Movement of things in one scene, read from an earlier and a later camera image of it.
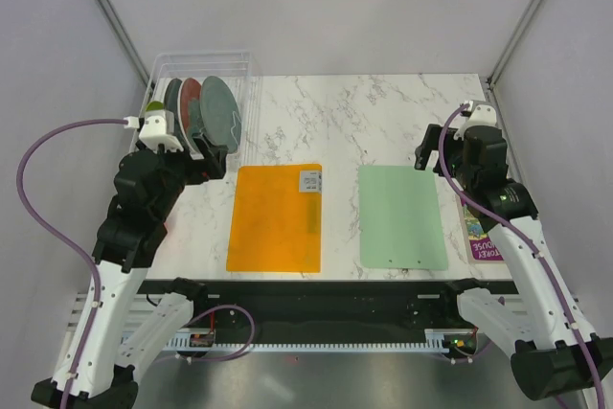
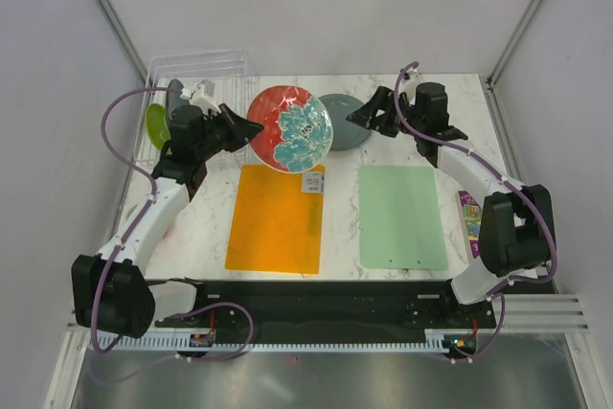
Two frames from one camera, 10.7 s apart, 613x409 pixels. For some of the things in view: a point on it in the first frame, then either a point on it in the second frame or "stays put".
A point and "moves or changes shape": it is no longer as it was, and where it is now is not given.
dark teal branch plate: (170, 100) stays put
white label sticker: (309, 181) stays put
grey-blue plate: (219, 115) moves or changes shape
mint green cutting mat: (401, 220) stays put
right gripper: (429, 144) to (382, 99)
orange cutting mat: (273, 226) stays put
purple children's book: (481, 245) stays put
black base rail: (323, 308) stays put
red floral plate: (190, 105) moves or changes shape
